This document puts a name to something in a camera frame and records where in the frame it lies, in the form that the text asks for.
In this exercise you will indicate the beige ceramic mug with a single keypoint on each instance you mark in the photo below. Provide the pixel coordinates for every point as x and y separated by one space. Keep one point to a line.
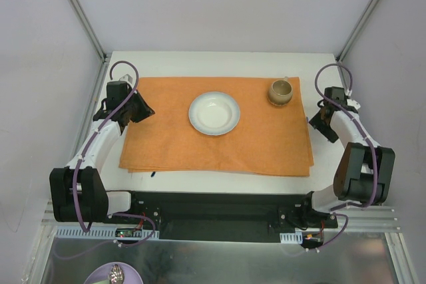
280 92

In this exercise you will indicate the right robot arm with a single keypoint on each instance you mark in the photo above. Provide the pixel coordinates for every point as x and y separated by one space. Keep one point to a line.
364 173

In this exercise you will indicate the lilac plate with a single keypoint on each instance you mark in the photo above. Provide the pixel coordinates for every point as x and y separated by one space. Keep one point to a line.
99 275

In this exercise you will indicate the silver cutlery on lilac plate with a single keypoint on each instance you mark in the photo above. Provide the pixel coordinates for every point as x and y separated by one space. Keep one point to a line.
116 275

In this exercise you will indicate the white cable duct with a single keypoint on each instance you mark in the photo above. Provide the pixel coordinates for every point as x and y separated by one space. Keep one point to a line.
118 233
291 238

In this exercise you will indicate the left aluminium frame post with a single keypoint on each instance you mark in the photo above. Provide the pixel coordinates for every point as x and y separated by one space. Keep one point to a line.
88 29

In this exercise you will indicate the left white cable duct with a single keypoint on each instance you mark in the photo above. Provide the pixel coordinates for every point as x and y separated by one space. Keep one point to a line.
118 233

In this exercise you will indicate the right white cable duct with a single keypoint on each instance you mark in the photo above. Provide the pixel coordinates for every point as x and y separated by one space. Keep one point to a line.
291 238

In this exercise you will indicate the orange cloth placemat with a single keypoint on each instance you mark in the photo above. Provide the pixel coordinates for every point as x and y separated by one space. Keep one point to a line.
267 140

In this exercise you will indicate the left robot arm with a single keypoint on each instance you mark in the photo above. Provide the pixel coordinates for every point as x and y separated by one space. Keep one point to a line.
77 190

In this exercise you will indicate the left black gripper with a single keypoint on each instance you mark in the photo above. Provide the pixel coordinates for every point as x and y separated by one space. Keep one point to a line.
142 108

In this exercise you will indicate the aluminium frame post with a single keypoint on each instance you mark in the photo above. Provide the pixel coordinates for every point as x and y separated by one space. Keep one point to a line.
88 29
358 28

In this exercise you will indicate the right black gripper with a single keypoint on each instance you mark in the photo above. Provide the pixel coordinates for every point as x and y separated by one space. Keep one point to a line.
322 126

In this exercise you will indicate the right aluminium frame post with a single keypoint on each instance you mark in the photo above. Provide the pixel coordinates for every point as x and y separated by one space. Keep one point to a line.
358 28

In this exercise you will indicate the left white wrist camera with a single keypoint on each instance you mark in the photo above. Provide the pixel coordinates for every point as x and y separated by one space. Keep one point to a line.
127 78

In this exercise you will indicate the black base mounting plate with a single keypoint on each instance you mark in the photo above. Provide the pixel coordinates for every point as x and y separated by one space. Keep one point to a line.
256 218

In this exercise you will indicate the aluminium front rail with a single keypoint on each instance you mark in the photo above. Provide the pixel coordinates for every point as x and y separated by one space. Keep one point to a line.
379 219

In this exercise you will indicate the white ceramic plate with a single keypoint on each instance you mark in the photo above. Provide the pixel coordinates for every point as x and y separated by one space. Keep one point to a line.
214 113

